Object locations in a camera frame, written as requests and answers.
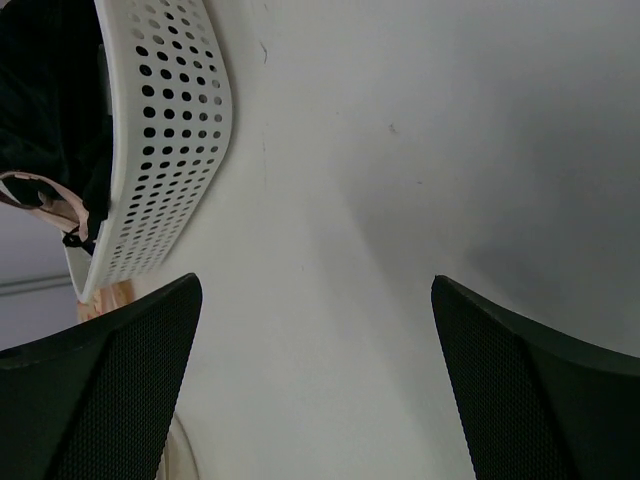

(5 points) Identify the pink trimmed bra in basket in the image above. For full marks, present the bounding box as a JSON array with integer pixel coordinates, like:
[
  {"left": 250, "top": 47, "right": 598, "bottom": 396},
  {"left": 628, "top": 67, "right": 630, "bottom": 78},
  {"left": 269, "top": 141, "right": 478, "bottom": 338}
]
[{"left": 1, "top": 171, "right": 96, "bottom": 255}]

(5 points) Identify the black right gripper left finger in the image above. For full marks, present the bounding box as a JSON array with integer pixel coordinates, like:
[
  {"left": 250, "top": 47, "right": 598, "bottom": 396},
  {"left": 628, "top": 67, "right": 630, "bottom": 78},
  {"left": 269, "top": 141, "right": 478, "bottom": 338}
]
[{"left": 1, "top": 273, "right": 203, "bottom": 479}]

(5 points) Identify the white perforated plastic basket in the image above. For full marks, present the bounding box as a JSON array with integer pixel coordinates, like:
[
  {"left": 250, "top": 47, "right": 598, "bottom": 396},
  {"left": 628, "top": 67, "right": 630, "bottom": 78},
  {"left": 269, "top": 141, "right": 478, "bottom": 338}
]
[{"left": 66, "top": 0, "right": 233, "bottom": 302}]

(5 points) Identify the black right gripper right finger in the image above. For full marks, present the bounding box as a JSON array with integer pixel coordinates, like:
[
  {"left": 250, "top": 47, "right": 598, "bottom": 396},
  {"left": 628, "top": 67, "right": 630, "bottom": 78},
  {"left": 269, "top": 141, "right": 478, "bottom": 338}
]
[{"left": 431, "top": 275, "right": 639, "bottom": 479}]

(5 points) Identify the black garment in basket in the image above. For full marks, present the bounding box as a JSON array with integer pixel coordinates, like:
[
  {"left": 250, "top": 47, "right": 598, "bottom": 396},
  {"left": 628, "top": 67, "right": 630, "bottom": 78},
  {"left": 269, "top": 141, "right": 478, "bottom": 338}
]
[{"left": 1, "top": 1, "right": 113, "bottom": 236}]

